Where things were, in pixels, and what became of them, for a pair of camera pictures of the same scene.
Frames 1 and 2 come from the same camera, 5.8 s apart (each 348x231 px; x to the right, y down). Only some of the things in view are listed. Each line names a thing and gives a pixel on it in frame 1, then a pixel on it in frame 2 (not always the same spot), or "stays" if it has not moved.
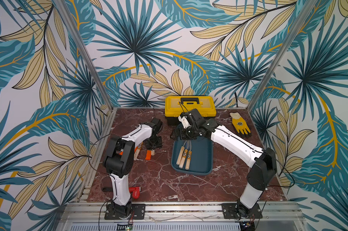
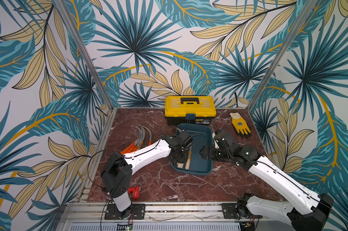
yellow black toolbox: (175, 105) stays
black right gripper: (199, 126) to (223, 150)
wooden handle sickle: (189, 156) stays
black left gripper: (159, 145) to (183, 160)
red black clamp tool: (135, 192) stays
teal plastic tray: (201, 160) stays
